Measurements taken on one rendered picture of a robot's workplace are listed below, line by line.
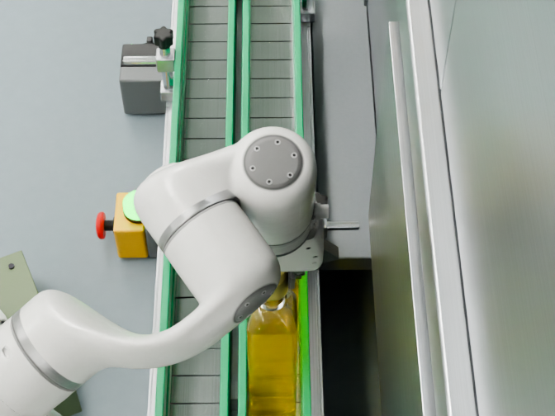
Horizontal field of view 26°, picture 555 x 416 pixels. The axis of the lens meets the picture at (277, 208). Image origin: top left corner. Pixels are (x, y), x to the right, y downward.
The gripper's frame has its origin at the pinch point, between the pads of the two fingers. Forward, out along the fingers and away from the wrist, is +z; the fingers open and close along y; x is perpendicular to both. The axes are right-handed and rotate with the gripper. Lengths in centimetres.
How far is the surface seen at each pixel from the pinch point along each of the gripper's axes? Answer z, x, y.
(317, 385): 26.6, 6.2, -5.6
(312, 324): 28.8, -2.2, -5.3
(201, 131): 37, -33, 9
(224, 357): 18.2, 4.7, 5.6
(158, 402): 16.7, 10.1, 13.1
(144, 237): 40.8, -18.8, 17.6
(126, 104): 50, -45, 22
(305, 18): 42, -54, -6
